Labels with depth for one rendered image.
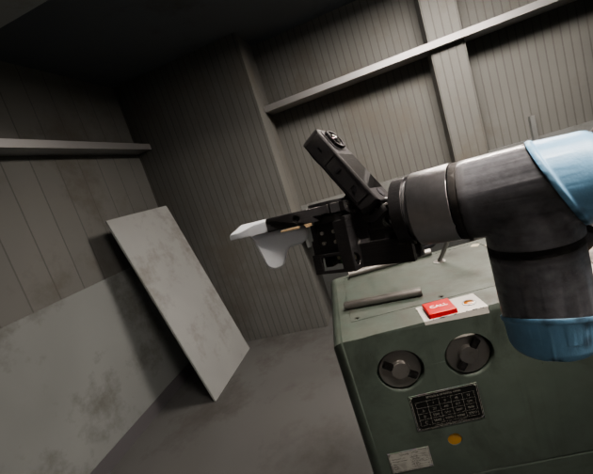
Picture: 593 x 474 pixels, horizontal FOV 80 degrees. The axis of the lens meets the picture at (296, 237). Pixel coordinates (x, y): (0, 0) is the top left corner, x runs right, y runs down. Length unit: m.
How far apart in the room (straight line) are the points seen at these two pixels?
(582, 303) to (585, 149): 0.12
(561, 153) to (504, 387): 0.68
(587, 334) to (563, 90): 4.00
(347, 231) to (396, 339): 0.48
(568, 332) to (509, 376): 0.57
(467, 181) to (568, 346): 0.16
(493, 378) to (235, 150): 3.24
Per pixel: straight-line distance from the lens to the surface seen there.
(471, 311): 0.84
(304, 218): 0.38
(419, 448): 0.98
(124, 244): 3.26
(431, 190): 0.34
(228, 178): 3.79
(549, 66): 4.31
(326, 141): 0.40
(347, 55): 4.08
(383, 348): 0.83
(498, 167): 0.34
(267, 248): 0.41
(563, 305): 0.37
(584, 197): 0.34
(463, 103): 3.86
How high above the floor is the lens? 1.63
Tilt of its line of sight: 9 degrees down
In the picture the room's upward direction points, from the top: 18 degrees counter-clockwise
